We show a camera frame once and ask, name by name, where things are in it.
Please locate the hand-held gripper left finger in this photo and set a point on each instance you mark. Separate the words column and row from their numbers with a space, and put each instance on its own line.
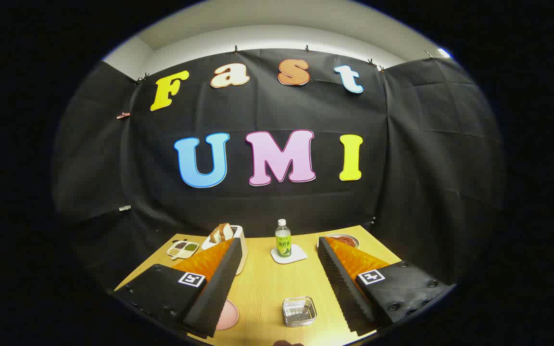
column 219, row 288

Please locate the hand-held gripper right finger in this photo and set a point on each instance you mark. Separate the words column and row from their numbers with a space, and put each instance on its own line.
column 342, row 288

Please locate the pink plate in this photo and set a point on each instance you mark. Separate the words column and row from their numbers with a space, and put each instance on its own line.
column 229, row 315

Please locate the white toaster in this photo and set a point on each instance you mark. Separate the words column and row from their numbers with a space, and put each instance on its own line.
column 243, row 254

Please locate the plate of food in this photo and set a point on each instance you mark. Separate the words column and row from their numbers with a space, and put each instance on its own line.
column 346, row 239

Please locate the toast bread slice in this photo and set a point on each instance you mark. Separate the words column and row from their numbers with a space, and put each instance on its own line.
column 225, row 232
column 214, row 236

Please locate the white divided condiment dish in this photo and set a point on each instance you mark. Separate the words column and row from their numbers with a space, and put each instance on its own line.
column 183, row 248

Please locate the white coaster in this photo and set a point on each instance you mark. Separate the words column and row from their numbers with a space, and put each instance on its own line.
column 298, row 253

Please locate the green label drink bottle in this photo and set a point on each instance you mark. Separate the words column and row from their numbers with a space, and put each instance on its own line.
column 283, row 242

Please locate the red cloth clip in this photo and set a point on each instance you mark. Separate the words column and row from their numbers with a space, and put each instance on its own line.
column 123, row 115

